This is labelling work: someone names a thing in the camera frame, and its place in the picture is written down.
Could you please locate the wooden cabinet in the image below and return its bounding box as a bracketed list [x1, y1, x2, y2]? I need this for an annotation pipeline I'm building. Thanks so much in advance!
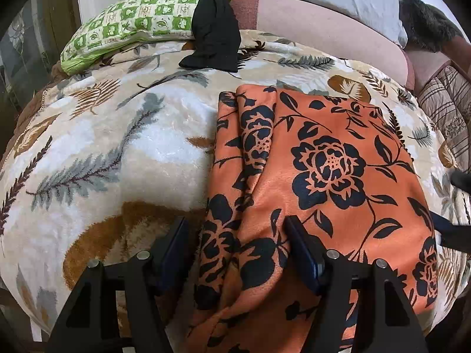
[7, 0, 79, 118]

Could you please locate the orange black floral garment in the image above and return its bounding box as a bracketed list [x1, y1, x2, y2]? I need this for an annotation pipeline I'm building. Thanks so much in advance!
[186, 84, 442, 353]

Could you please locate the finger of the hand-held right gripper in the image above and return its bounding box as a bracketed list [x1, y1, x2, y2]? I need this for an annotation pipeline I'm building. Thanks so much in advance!
[451, 171, 471, 192]
[429, 210, 471, 254]

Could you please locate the brown striped quilt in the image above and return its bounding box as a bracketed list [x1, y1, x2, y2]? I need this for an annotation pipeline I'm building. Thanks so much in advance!
[416, 65, 471, 173]

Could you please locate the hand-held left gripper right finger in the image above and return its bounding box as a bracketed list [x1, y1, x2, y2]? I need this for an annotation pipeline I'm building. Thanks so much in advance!
[285, 215, 429, 353]

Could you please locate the black cloth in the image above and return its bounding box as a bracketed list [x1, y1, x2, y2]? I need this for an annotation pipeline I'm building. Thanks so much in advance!
[133, 0, 241, 73]

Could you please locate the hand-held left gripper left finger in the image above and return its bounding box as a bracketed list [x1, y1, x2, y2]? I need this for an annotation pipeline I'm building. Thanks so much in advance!
[46, 216, 190, 353]

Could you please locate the leaf print fleece blanket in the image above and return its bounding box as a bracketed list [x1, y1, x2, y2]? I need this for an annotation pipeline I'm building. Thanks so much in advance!
[0, 29, 471, 342]

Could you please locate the green patterned pillow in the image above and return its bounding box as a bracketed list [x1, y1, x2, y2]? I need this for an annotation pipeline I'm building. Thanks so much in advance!
[60, 0, 207, 74]

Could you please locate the dark grey furry cushion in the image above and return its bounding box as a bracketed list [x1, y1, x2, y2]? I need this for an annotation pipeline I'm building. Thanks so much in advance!
[399, 0, 466, 53]

